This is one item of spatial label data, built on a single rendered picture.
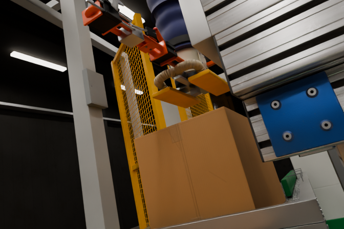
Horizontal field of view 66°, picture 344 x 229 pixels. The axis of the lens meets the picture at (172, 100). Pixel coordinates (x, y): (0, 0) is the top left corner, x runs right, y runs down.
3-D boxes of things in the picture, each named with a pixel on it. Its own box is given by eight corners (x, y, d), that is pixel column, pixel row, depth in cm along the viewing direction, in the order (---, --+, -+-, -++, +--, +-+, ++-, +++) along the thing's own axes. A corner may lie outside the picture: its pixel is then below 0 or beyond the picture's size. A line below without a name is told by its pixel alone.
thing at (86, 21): (103, 36, 86) (101, 23, 88) (121, 25, 83) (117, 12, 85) (83, 25, 79) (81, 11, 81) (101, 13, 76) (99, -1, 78)
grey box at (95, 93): (103, 109, 221) (98, 76, 230) (108, 107, 219) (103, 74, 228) (86, 105, 203) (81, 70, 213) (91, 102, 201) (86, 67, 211)
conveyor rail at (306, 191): (307, 191, 275) (300, 172, 281) (313, 190, 273) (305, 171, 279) (326, 281, 71) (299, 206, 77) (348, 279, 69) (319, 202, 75)
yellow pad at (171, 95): (185, 109, 149) (183, 100, 151) (201, 102, 145) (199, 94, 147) (151, 98, 120) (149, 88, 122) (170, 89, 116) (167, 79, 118)
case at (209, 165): (212, 214, 148) (194, 143, 160) (286, 200, 131) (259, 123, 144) (153, 246, 96) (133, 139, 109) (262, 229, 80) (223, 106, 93)
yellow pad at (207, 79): (216, 96, 141) (213, 88, 143) (234, 89, 137) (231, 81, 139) (188, 82, 112) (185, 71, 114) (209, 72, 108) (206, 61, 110)
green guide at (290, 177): (293, 178, 282) (290, 169, 285) (303, 176, 279) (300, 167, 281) (285, 196, 141) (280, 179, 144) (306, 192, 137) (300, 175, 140)
